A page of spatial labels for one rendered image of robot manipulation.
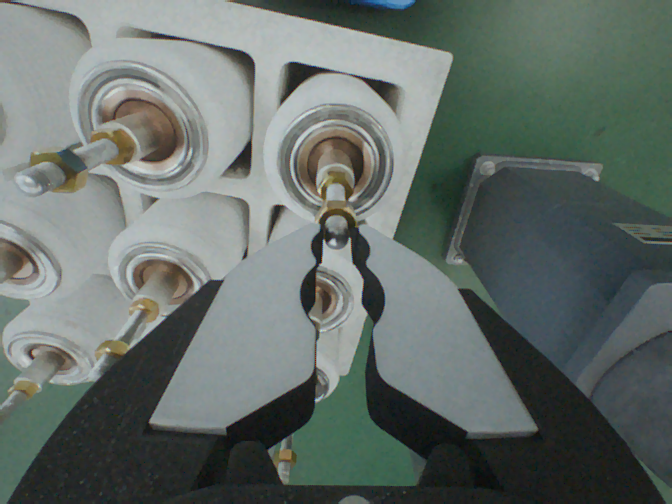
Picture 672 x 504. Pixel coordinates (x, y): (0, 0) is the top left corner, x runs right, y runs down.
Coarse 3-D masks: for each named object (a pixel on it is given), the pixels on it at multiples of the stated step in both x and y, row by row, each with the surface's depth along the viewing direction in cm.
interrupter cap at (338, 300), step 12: (324, 276) 25; (336, 276) 25; (324, 288) 26; (336, 288) 26; (348, 288) 26; (324, 300) 27; (336, 300) 26; (348, 300) 26; (324, 312) 27; (336, 312) 27; (348, 312) 27; (324, 324) 28; (336, 324) 28
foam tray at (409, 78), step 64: (0, 0) 25; (64, 0) 21; (128, 0) 21; (192, 0) 21; (256, 64) 23; (320, 64) 23; (384, 64) 23; (448, 64) 23; (256, 128) 26; (128, 192) 29; (256, 192) 29
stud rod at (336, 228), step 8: (336, 184) 16; (328, 192) 16; (336, 192) 16; (344, 192) 16; (344, 200) 15; (336, 216) 13; (328, 224) 13; (336, 224) 13; (344, 224) 13; (328, 232) 12; (336, 232) 12; (344, 232) 12; (328, 240) 13; (336, 240) 13; (344, 240) 13; (336, 248) 13
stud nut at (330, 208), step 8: (328, 200) 14; (336, 200) 14; (320, 208) 14; (328, 208) 13; (336, 208) 13; (344, 208) 13; (352, 208) 14; (320, 216) 13; (328, 216) 13; (344, 216) 13; (352, 216) 13; (320, 224) 14; (352, 224) 14
